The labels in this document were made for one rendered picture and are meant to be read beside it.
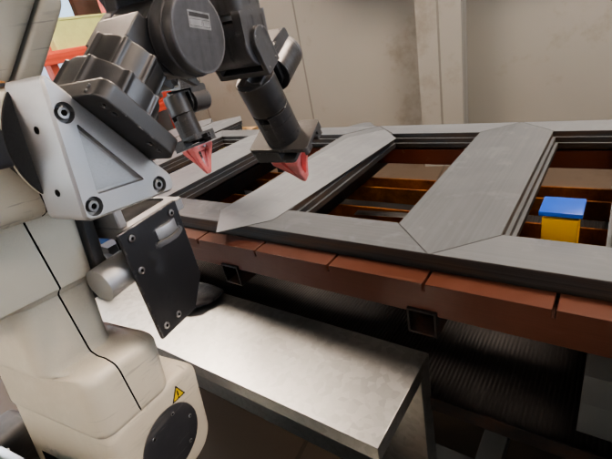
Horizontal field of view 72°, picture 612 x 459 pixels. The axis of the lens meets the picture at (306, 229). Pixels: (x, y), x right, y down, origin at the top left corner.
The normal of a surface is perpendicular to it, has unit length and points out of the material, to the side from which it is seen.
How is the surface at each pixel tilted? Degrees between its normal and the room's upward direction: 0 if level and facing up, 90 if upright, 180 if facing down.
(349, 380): 0
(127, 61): 65
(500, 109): 90
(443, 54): 90
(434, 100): 90
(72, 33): 90
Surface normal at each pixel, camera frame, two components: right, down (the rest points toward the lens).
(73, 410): -0.46, 0.35
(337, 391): -0.18, -0.88
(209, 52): 0.89, 0.05
